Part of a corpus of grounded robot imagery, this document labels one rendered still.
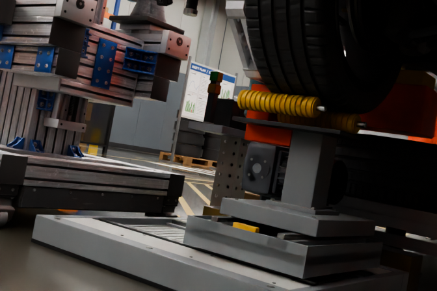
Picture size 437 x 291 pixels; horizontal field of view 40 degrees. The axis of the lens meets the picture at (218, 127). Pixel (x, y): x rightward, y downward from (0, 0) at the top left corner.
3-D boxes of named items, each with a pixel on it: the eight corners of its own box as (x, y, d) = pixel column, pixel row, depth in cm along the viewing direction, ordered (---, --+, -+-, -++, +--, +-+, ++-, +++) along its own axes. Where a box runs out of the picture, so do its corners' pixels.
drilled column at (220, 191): (224, 238, 250) (241, 138, 252) (204, 232, 256) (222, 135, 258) (237, 238, 258) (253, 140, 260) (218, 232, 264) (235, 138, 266)
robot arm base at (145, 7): (121, 17, 248) (125, -7, 248) (147, 27, 260) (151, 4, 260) (147, 17, 238) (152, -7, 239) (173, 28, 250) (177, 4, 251)
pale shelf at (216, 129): (221, 133, 234) (222, 125, 234) (187, 128, 244) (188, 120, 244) (276, 145, 269) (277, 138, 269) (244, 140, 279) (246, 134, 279)
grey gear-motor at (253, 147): (339, 262, 184) (357, 149, 186) (227, 232, 209) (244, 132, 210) (361, 259, 199) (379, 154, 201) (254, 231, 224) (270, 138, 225)
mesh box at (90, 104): (67, 147, 960) (78, 87, 964) (20, 137, 1039) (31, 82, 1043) (108, 152, 1029) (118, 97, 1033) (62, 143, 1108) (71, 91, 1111)
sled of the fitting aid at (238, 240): (302, 283, 140) (308, 241, 140) (181, 246, 161) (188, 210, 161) (378, 270, 180) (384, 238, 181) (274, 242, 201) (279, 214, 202)
